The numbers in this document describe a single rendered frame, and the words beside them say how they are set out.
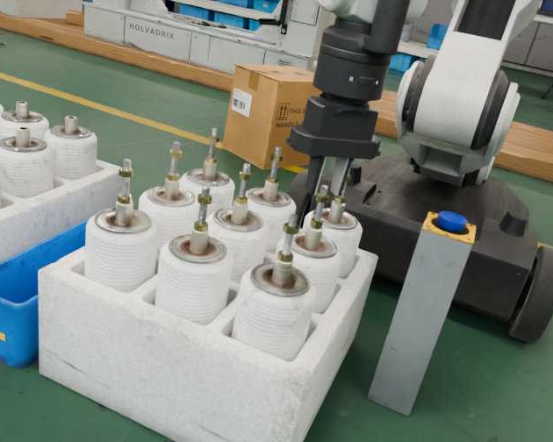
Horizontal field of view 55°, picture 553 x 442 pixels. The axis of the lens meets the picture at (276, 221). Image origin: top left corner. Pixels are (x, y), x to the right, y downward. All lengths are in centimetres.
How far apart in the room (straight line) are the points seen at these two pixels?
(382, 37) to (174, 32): 258
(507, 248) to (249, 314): 62
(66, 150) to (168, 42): 216
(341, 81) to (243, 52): 230
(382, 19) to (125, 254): 43
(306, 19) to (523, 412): 222
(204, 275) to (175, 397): 17
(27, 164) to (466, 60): 77
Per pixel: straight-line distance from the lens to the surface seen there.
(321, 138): 67
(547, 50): 895
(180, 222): 81
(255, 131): 181
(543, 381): 114
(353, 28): 65
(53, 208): 100
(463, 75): 98
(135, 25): 331
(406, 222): 112
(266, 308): 63
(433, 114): 97
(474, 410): 99
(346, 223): 86
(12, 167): 99
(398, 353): 85
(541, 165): 258
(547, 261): 115
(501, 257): 111
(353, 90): 65
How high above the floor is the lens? 59
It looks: 24 degrees down
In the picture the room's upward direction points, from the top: 11 degrees clockwise
